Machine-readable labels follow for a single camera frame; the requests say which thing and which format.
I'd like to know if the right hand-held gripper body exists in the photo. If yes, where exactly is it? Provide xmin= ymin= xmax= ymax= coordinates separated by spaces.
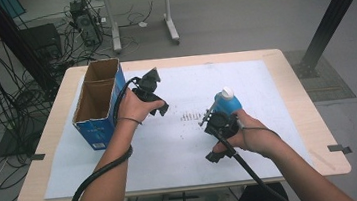
xmin=197 ymin=104 xmax=243 ymax=146

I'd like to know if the person's left hand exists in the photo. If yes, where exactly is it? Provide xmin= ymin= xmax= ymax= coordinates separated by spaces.
xmin=113 ymin=83 xmax=169 ymax=128

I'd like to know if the light wooden table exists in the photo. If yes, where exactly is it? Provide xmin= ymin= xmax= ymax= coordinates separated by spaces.
xmin=3 ymin=38 xmax=353 ymax=201

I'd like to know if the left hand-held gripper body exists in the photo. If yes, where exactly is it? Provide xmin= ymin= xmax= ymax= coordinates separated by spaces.
xmin=129 ymin=66 xmax=164 ymax=104

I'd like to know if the white desk frame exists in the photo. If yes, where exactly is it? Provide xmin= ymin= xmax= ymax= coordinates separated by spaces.
xmin=81 ymin=0 xmax=210 ymax=56

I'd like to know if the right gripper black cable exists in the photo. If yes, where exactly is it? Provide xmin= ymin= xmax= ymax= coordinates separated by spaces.
xmin=213 ymin=119 xmax=294 ymax=201

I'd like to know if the black floor base plate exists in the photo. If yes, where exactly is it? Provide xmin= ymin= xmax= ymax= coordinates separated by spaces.
xmin=0 ymin=117 xmax=52 ymax=158

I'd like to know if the black box on floor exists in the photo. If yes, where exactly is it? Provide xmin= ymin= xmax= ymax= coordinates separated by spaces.
xmin=19 ymin=21 xmax=65 ymax=65

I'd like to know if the black tape piece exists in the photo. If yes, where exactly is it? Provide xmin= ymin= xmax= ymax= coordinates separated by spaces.
xmin=30 ymin=153 xmax=46 ymax=162
xmin=326 ymin=142 xmax=353 ymax=157

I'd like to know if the computer tower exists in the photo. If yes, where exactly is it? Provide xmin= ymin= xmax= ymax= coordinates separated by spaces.
xmin=69 ymin=0 xmax=103 ymax=49

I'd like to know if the white table mat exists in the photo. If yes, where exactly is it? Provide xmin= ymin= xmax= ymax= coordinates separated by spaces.
xmin=32 ymin=51 xmax=316 ymax=201

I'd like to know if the blue bottle with white cap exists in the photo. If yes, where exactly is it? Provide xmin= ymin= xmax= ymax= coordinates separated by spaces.
xmin=211 ymin=84 xmax=244 ymax=118

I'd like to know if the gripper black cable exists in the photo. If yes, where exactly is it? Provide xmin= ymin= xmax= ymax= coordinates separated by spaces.
xmin=213 ymin=119 xmax=294 ymax=201
xmin=55 ymin=75 xmax=155 ymax=201

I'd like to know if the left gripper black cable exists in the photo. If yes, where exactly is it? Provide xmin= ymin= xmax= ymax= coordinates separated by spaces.
xmin=55 ymin=75 xmax=155 ymax=201

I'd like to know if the person's right hand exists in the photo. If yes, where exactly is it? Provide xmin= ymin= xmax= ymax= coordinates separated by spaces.
xmin=208 ymin=104 xmax=286 ymax=165

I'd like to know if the person's right leg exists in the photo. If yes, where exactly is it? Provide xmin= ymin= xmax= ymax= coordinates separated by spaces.
xmin=224 ymin=181 xmax=291 ymax=201

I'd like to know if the blue cardboard box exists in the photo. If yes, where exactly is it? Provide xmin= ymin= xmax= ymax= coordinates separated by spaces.
xmin=66 ymin=56 xmax=134 ymax=153

